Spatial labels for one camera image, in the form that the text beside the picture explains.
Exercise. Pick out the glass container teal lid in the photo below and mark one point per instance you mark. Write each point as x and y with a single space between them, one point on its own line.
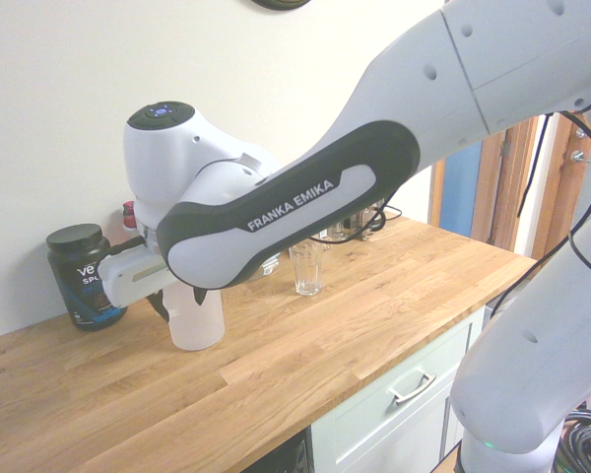
272 266

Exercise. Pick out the black protein powder tub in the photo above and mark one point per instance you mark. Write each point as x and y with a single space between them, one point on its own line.
69 276

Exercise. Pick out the black round wall object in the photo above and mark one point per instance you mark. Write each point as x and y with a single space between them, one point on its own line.
281 3

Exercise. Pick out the clear glass tumbler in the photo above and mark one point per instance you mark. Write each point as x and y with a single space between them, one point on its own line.
306 276

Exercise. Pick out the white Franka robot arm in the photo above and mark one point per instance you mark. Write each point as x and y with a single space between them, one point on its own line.
473 74

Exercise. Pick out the red water bottle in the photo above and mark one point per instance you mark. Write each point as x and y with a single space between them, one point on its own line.
127 212

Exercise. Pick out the wooden door frame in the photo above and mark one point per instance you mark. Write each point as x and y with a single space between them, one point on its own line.
512 197

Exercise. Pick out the translucent pitcher with blue lid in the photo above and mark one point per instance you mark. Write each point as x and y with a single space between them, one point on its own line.
197 330

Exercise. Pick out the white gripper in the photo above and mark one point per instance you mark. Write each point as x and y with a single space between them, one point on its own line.
138 288

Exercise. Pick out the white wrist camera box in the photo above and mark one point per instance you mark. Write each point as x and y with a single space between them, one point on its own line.
123 261

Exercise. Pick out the white cabinet drawer front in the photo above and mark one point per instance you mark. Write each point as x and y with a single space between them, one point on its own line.
384 428

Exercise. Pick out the black dishwasher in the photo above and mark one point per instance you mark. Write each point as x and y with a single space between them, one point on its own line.
288 455

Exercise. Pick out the blue door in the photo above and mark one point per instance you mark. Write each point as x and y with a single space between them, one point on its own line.
460 197

